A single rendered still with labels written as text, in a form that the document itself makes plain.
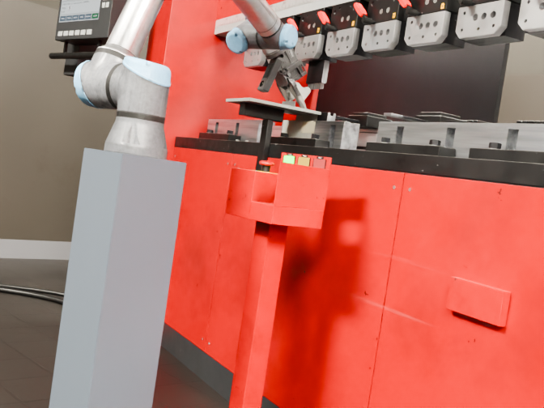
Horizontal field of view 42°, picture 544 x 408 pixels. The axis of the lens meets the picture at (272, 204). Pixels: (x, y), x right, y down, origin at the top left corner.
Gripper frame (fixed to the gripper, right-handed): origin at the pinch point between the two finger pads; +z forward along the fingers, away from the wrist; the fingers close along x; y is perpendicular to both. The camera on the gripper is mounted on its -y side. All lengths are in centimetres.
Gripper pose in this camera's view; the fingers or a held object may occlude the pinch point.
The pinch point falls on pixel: (297, 107)
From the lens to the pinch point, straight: 239.9
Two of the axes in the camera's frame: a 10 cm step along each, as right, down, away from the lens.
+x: -4.7, -1.1, 8.7
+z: 4.5, 8.2, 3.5
